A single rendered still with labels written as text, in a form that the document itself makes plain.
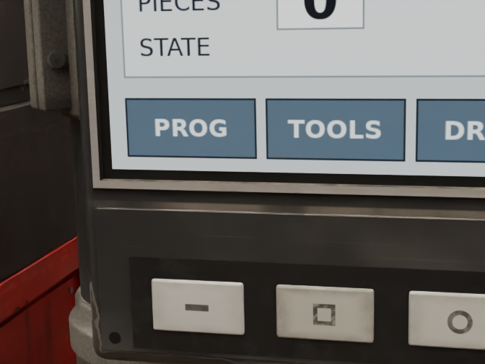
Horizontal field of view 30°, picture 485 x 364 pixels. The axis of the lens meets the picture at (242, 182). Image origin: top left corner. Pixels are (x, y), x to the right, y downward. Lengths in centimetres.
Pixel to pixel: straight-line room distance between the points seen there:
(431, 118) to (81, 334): 27
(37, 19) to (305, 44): 19
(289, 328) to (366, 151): 7
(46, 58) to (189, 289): 18
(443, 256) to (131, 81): 13
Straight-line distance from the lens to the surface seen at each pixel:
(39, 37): 48
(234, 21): 34
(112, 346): 38
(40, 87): 49
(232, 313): 35
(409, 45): 33
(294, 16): 33
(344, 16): 33
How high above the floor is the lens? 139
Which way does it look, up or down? 11 degrees down
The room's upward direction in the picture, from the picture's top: 1 degrees counter-clockwise
